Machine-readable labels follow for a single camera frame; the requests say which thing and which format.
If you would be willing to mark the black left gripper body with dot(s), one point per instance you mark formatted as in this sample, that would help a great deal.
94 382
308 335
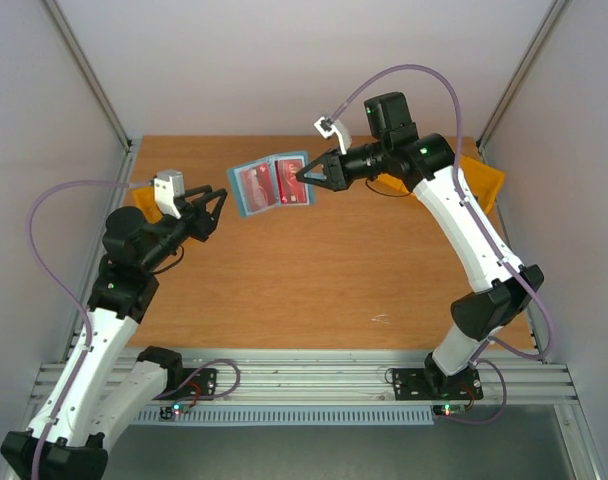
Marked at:
197 220

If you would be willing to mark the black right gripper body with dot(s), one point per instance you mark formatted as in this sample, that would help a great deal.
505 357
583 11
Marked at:
335 170

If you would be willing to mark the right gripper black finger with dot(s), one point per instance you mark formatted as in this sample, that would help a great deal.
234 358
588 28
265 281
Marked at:
326 163
315 179

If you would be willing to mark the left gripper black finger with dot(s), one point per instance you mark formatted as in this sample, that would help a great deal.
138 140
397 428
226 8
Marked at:
219 198
191 194

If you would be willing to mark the red VIP credit card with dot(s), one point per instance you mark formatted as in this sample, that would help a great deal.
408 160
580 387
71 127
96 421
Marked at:
291 191

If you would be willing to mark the teal leather card holder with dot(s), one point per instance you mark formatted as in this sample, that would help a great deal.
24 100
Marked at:
272 159

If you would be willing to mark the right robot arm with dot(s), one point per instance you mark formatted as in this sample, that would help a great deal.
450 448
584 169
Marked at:
501 284

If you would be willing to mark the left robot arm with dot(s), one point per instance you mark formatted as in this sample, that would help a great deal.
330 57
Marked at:
74 432

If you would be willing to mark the red card in holder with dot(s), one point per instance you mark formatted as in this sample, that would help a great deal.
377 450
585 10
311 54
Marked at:
256 187

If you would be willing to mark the small yellow bin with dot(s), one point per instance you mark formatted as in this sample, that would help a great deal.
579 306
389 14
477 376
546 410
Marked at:
144 199

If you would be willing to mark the yellow three-compartment bin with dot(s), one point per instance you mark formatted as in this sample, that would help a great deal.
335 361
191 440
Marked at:
484 182

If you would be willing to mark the left circuit board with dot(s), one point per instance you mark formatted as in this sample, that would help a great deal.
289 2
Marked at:
175 411

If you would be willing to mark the circuit board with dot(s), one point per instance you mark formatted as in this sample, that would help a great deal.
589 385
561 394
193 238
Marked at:
449 409
175 411

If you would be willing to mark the right circuit board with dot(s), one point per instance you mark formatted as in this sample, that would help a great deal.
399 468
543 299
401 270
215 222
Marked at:
449 409

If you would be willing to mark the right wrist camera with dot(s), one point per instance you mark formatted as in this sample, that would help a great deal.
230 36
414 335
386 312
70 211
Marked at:
329 128

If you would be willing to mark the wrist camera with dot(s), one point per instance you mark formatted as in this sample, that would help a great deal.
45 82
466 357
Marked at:
329 128
168 186

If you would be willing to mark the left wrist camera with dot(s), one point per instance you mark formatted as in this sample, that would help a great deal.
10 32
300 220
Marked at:
168 186

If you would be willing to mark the aluminium frame rail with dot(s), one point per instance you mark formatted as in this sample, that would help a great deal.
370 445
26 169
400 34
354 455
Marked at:
361 377

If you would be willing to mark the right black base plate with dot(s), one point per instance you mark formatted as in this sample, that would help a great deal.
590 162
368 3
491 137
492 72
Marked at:
411 384

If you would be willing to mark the grey slotted cable duct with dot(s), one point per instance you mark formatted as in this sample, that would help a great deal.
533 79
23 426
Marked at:
255 416

